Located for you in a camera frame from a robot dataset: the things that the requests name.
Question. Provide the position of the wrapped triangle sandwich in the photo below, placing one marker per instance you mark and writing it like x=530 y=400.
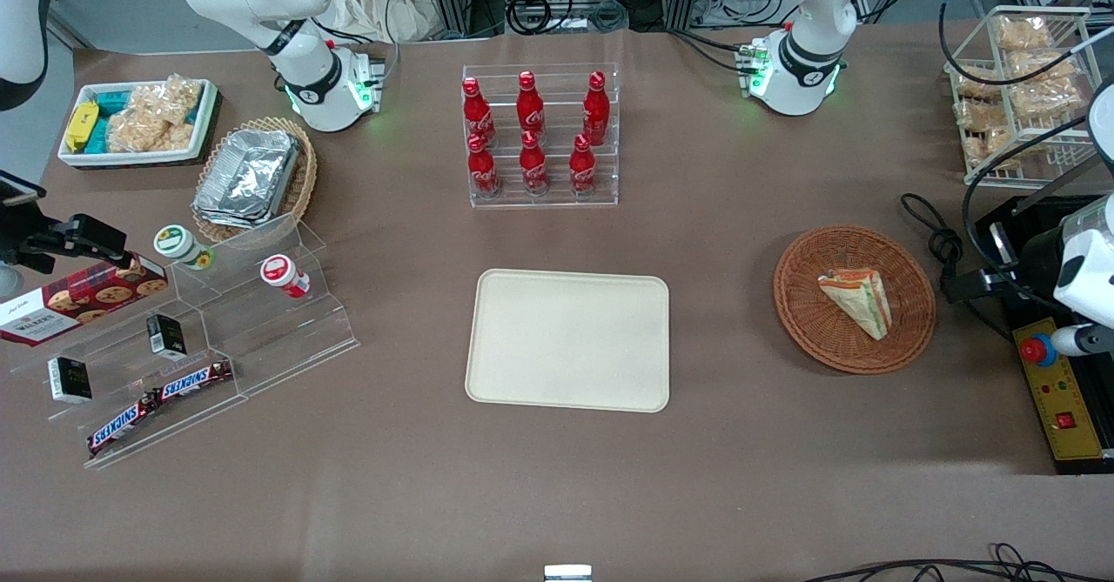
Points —
x=857 y=299

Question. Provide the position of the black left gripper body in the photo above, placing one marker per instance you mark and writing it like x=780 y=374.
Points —
x=1033 y=257

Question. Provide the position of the red tartan cookie box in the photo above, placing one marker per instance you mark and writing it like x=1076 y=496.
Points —
x=87 y=299

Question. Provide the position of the red Coca-Cola bottle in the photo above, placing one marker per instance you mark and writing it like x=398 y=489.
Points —
x=483 y=169
x=533 y=167
x=582 y=168
x=530 y=108
x=596 y=110
x=477 y=114

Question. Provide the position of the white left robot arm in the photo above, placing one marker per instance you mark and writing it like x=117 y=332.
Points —
x=805 y=43

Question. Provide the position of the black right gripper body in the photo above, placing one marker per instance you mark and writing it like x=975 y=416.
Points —
x=26 y=232

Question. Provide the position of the oval wicker basket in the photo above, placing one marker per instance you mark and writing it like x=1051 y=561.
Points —
x=303 y=182

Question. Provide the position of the yellow snack pack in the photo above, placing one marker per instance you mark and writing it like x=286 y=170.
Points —
x=81 y=125

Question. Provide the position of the teal snack pack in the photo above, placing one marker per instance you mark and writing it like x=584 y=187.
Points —
x=106 y=112

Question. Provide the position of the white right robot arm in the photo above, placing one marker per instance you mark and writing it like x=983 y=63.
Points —
x=305 y=69

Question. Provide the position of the clear bag of rice crackers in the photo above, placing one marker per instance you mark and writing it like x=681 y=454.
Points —
x=148 y=125
x=979 y=84
x=988 y=147
x=183 y=95
x=1044 y=82
x=979 y=114
x=1023 y=32

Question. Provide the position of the Snickers chocolate bar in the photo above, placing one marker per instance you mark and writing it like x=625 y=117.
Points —
x=122 y=425
x=195 y=379

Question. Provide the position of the green lid yoghurt cup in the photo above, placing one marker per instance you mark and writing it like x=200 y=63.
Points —
x=178 y=244

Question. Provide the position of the aluminium foil container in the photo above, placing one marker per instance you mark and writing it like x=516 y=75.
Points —
x=248 y=177

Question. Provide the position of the small black box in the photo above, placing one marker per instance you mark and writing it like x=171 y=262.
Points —
x=70 y=380
x=165 y=336

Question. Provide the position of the black yellow control box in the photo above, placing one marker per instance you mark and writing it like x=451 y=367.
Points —
x=1057 y=408

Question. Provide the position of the round brown wicker basket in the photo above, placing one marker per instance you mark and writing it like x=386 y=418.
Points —
x=809 y=321

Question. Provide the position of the white plastic snack bin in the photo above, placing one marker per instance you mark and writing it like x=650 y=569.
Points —
x=78 y=157

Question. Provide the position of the red lid yoghurt cup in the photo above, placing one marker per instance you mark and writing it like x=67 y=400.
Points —
x=280 y=273

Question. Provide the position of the clear acrylic step shelf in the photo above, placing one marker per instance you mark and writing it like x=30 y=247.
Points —
x=261 y=330

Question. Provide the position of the red emergency stop button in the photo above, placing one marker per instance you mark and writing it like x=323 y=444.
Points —
x=1036 y=351

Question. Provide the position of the clear acrylic bottle rack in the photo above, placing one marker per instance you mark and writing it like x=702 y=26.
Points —
x=557 y=195

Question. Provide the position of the beige plastic tray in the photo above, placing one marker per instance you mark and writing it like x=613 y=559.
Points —
x=566 y=338

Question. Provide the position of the white crumpled cloth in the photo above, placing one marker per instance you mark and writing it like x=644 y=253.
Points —
x=383 y=3

